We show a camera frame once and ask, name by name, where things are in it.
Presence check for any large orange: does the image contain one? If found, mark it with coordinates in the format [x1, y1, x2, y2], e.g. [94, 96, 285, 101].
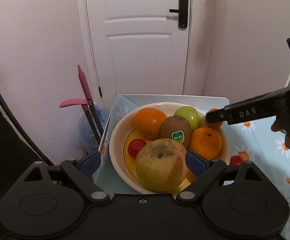
[188, 127, 223, 160]
[132, 108, 167, 139]

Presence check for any green apple in bowl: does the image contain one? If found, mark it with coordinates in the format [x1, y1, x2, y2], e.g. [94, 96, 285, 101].
[174, 106, 200, 131]

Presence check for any white panel door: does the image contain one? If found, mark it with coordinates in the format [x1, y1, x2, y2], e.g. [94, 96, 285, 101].
[75, 0, 212, 106]

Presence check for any cream oval fruit bowl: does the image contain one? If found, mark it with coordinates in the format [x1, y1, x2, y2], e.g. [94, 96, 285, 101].
[109, 102, 231, 195]

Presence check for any pink handled mop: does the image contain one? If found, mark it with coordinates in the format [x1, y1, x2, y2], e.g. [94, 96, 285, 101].
[59, 64, 104, 145]

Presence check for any grey cable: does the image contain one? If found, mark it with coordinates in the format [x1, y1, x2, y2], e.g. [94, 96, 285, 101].
[0, 60, 55, 166]

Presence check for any light blue daisy tablecloth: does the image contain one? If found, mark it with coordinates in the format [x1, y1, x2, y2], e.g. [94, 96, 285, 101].
[96, 94, 290, 239]

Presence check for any red cherry tomato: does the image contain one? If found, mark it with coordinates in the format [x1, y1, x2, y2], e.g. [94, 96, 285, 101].
[128, 139, 147, 158]
[230, 155, 243, 166]

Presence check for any black door handle lock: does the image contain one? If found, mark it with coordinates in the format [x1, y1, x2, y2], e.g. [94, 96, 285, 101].
[169, 0, 189, 29]

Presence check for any large orange far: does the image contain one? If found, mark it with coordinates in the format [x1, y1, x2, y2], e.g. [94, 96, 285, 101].
[132, 108, 167, 139]

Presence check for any brown kiwi with sticker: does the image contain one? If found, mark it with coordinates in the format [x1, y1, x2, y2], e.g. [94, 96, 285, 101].
[160, 115, 191, 148]

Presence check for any white chair back left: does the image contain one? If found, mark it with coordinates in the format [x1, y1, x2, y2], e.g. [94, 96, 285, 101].
[122, 94, 230, 110]

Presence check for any large orange near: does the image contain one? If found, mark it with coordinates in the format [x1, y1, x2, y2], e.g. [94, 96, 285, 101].
[188, 127, 223, 160]

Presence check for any small mandarin orange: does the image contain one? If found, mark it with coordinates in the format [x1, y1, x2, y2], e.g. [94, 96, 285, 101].
[207, 108, 223, 129]

